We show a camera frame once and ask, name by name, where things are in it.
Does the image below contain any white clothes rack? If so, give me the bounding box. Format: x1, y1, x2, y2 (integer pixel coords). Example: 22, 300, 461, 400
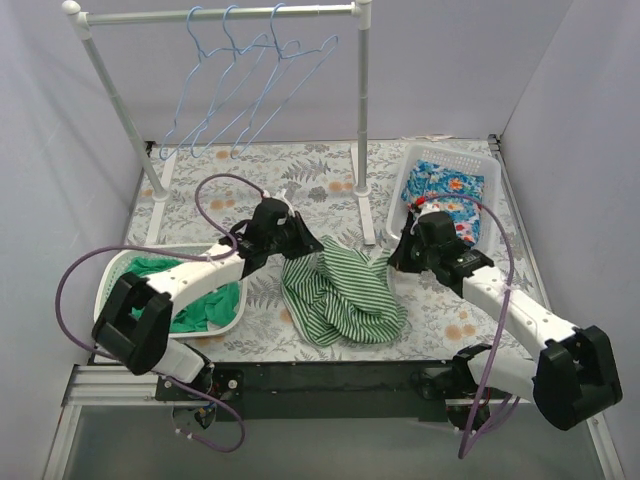
62, 1, 376, 246

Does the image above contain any blue wire hanger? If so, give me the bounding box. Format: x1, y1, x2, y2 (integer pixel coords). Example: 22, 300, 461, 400
233, 2, 339, 157
188, 5, 301, 157
160, 20, 264, 160

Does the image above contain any white left laundry basket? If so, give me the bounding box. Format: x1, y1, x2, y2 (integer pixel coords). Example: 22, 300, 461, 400
94, 243, 247, 340

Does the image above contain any white right laundry basket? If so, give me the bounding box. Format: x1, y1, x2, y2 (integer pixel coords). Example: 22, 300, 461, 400
386, 143, 501, 256

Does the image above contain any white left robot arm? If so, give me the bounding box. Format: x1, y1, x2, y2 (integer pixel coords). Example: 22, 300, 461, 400
92, 198, 323, 400

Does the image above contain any green shirt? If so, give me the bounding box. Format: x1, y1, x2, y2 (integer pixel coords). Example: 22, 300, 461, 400
125, 256, 241, 334

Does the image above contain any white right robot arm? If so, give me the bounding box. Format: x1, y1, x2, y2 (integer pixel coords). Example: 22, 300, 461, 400
389, 211, 623, 431

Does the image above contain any white laundry basket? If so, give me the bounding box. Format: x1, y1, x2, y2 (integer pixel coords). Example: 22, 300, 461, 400
386, 143, 501, 256
94, 243, 247, 340

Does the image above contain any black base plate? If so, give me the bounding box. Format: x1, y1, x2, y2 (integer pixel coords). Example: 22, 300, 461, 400
154, 360, 494, 426

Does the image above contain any green striped tank top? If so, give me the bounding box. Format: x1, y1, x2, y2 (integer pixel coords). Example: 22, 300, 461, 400
281, 236, 407, 347

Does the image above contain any blue floral garment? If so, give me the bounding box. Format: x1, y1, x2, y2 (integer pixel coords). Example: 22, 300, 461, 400
401, 159, 485, 245

